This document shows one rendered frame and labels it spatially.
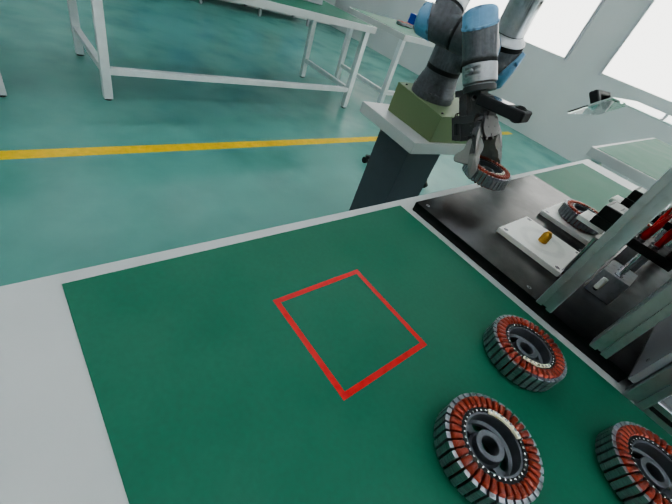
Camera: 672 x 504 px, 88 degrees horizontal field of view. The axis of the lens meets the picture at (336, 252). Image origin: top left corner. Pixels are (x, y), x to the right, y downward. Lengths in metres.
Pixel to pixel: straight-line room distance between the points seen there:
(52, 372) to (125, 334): 0.07
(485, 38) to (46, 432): 0.94
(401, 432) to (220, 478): 0.19
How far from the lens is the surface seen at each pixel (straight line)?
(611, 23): 5.84
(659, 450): 0.64
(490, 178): 0.88
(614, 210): 0.82
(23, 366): 0.45
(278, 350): 0.44
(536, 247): 0.86
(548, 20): 6.07
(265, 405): 0.40
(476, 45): 0.91
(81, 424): 0.41
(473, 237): 0.78
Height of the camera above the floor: 1.11
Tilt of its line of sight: 39 degrees down
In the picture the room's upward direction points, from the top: 22 degrees clockwise
